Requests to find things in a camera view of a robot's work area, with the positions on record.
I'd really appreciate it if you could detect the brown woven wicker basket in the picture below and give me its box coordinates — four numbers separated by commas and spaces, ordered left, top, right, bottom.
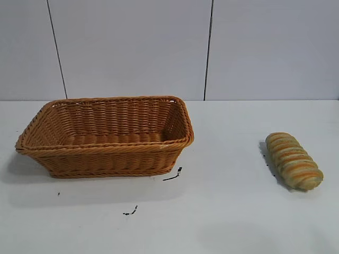
15, 95, 195, 179

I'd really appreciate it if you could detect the long striped bread loaf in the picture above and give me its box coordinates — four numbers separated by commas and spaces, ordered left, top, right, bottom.
265, 132, 324, 192

